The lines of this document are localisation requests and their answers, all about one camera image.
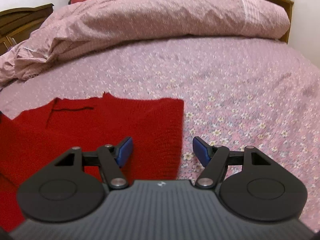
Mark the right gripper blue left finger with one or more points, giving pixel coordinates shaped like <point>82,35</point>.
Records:
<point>112,159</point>

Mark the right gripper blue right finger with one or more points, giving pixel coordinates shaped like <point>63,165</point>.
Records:
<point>214,159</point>

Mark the red knit cardigan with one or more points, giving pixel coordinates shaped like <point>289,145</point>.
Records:
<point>38,136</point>

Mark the pink floral bed sheet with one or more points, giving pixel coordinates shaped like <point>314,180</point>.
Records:
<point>236,92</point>

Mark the pink floral duvet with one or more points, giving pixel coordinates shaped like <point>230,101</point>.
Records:
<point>76,30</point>

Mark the wooden headboard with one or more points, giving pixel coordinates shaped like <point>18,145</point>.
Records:
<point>17,24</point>

